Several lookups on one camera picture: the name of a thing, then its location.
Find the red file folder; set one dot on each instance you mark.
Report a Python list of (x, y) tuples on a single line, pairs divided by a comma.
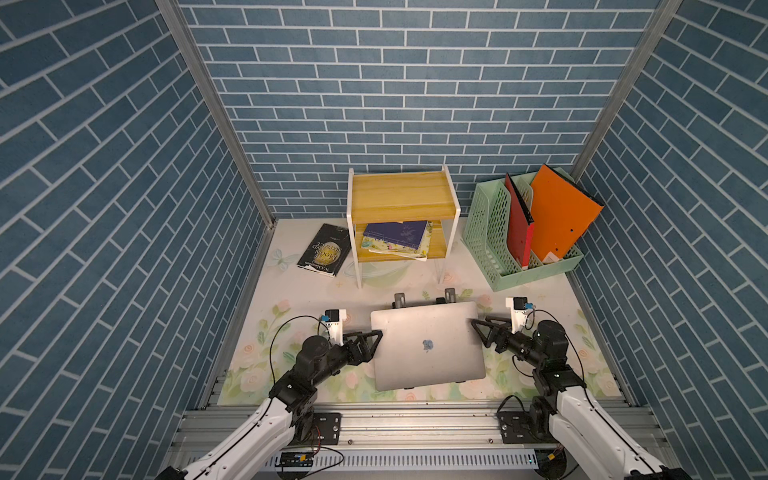
[(521, 222)]

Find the black mounting plate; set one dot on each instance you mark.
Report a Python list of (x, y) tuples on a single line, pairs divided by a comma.
[(319, 428), (517, 427)]

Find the floral table mat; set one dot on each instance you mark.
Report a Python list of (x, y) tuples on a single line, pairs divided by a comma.
[(288, 301)]

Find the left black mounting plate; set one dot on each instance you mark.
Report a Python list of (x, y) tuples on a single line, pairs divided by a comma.
[(319, 428)]

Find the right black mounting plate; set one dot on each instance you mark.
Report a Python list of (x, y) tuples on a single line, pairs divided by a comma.
[(517, 427)]

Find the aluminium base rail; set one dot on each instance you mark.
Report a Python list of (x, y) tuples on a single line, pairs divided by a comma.
[(414, 437)]

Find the white and wood shelf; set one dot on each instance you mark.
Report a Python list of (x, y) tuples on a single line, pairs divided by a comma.
[(397, 197)]

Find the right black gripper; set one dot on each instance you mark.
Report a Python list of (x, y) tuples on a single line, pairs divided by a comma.
[(504, 332)]

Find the green mesh file rack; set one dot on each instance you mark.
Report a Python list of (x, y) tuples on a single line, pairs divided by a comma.
[(494, 237)]

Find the black book on table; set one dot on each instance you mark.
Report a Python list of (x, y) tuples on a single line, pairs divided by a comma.
[(327, 251)]

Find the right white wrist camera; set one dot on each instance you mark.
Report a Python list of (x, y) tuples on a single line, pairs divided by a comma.
[(519, 308)]

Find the grey laptop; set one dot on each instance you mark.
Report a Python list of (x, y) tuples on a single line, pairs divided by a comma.
[(427, 345)]

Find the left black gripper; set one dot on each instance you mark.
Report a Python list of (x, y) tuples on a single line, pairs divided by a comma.
[(362, 355)]

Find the colourful picture book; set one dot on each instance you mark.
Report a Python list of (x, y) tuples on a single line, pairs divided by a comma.
[(420, 255)]

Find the dark blue book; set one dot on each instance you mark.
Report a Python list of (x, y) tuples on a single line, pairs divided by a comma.
[(404, 236)]

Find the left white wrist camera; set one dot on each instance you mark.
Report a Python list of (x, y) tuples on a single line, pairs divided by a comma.
[(334, 320)]

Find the orange file folder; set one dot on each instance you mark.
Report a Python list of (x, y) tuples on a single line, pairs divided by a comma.
[(562, 213)]

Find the black folding laptop stand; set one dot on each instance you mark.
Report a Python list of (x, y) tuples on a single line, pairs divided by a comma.
[(449, 297)]

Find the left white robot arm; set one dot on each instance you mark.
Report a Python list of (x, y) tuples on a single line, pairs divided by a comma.
[(287, 413)]

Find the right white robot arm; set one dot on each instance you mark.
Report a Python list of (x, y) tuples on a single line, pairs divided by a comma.
[(565, 410)]

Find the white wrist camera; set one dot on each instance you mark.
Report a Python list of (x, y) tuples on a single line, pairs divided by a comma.
[(519, 308), (334, 320)]

